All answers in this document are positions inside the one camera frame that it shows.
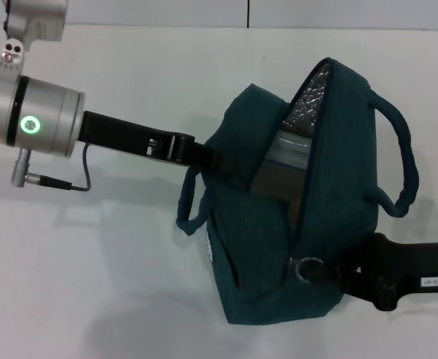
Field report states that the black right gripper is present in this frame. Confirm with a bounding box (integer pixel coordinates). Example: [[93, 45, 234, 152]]
[[302, 232, 438, 313]]

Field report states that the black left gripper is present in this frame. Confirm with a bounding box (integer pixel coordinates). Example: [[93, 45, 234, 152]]
[[76, 110, 242, 177]]

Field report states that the metal zipper pull ring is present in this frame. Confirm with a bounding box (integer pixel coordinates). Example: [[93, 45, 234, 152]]
[[288, 256, 326, 285]]

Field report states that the clear plastic lunch box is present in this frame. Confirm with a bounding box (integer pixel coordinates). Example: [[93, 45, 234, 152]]
[[250, 129, 313, 225]]

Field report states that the dark teal insulated bag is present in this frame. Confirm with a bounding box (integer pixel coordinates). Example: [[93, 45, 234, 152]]
[[175, 57, 418, 326]]

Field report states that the left arm gripper cable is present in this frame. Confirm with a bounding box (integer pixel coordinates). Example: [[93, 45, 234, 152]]
[[10, 144, 92, 192]]

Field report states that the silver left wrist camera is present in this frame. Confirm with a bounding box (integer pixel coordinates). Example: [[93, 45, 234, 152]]
[[0, 0, 70, 82]]

